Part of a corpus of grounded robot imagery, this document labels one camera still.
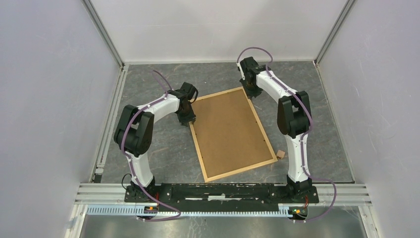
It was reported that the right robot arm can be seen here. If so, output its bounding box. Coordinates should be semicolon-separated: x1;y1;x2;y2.
237;57;312;202

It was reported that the wooden picture frame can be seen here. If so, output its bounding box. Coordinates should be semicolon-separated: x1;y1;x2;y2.
188;86;278;183

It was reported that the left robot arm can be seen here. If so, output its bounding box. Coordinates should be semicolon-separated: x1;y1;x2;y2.
114;82;198;202

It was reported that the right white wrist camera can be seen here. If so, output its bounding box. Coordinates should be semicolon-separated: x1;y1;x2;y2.
236;62;246;81

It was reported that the small brown cube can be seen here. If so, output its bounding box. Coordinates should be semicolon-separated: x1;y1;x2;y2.
276;150;285;160

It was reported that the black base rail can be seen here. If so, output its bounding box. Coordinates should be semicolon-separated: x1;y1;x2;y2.
124;183;319;214

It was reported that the brown backing board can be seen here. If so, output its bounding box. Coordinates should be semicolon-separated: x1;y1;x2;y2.
192;90;274;179

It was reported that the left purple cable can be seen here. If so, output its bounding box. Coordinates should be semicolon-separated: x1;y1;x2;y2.
120;70;182;222

